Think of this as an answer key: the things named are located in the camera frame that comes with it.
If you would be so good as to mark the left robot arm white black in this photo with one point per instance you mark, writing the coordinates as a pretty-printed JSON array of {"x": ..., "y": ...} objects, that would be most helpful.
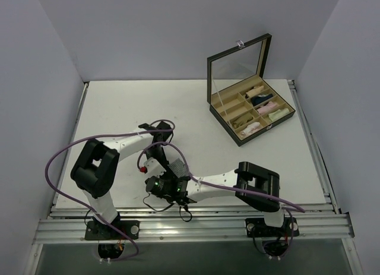
[{"x": 95, "y": 169}]

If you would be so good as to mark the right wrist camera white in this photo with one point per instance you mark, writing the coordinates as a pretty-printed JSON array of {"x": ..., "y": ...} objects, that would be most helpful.
[{"x": 152, "y": 167}]

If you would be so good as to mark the black compartment storage box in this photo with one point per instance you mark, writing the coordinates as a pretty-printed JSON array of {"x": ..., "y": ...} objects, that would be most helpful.
[{"x": 233, "y": 72}]

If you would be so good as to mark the aluminium mounting rail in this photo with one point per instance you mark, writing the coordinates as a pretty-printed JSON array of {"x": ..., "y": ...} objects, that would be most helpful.
[{"x": 66, "y": 226}]

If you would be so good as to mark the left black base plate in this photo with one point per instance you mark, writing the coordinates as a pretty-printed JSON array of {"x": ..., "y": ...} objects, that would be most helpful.
[{"x": 96, "y": 231}]

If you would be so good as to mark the tan rolled underwear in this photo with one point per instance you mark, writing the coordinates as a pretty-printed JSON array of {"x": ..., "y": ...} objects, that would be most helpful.
[{"x": 242, "y": 120}]

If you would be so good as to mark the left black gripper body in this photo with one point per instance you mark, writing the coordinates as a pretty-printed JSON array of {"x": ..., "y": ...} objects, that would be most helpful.
[{"x": 157, "y": 152}]

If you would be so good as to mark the pale green rolled underwear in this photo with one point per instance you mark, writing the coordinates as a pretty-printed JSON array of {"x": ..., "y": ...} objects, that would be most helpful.
[{"x": 278, "y": 114}]

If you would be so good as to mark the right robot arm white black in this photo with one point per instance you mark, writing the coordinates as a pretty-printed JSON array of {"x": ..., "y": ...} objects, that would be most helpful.
[{"x": 256, "y": 186}]

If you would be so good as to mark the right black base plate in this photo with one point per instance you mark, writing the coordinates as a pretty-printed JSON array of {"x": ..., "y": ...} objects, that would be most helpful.
[{"x": 256, "y": 228}]

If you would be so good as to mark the grey striped underwear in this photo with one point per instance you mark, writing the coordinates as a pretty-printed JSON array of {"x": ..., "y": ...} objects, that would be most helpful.
[{"x": 178, "y": 168}]

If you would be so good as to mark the light pink rolled underwear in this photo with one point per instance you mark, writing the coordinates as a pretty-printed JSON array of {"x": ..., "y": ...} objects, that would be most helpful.
[{"x": 250, "y": 129}]

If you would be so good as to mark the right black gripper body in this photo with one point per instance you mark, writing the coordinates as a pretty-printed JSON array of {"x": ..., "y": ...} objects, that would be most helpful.
[{"x": 162, "y": 186}]

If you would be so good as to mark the navy rolled underwear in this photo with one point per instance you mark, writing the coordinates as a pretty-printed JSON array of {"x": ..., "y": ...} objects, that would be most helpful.
[{"x": 260, "y": 99}]

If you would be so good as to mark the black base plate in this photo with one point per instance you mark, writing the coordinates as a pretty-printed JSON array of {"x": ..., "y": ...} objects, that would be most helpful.
[
  {"x": 256, "y": 228},
  {"x": 96, "y": 231}
]

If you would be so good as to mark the beige rolled underwear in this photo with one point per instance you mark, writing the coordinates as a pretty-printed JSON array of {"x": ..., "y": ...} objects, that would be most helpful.
[{"x": 254, "y": 91}]

